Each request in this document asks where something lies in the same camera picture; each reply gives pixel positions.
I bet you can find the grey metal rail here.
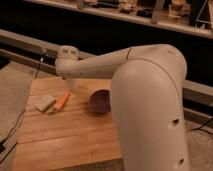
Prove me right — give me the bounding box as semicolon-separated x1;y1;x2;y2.
0;29;213;107

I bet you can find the black cable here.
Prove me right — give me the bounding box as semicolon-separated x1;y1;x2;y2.
0;52;47;163

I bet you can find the white sponge block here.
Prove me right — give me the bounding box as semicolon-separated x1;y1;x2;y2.
35;95;55;112

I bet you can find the orange carrot toy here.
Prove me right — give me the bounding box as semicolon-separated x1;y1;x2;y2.
54;92;70;111

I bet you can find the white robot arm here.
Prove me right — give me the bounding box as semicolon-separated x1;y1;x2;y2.
55;44;190;171

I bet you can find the background shelf with clutter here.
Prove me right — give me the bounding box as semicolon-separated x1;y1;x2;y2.
25;0;213;39

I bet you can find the wooden board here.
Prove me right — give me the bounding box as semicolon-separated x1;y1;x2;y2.
12;77;121;171

